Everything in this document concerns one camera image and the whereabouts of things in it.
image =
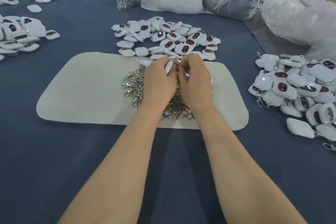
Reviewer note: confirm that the person's left hand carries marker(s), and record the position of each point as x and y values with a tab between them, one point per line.
159	83

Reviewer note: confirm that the person's right hand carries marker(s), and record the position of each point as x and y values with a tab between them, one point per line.
197	82

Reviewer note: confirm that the white fob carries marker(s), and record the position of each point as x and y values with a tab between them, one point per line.
169	67

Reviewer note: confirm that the person's left forearm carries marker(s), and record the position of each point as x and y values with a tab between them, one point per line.
118	168

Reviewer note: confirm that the person's right forearm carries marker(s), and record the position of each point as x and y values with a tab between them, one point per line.
244	168

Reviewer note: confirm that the cream felt work mat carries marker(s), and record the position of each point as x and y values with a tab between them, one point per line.
81	90

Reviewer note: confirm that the crumpled clear plastic bag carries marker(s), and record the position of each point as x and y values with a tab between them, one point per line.
305	19

